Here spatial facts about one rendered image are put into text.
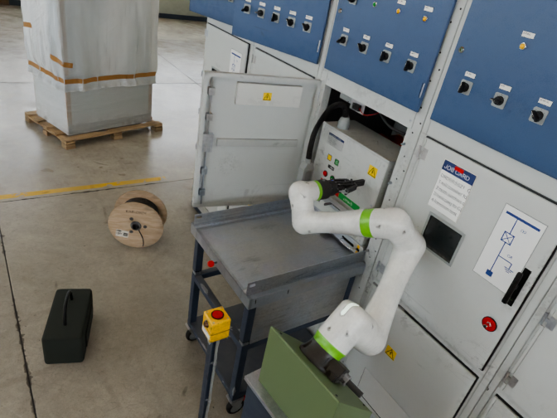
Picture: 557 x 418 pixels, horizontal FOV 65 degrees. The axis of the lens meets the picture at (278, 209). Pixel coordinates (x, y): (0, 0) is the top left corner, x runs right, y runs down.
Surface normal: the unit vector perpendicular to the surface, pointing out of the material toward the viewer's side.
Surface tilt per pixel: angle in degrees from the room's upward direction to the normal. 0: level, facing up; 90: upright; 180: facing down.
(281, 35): 90
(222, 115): 90
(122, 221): 90
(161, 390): 0
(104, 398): 0
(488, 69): 90
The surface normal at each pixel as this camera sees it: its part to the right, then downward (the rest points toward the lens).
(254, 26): -0.64, 0.29
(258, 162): 0.36, 0.53
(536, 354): -0.83, 0.15
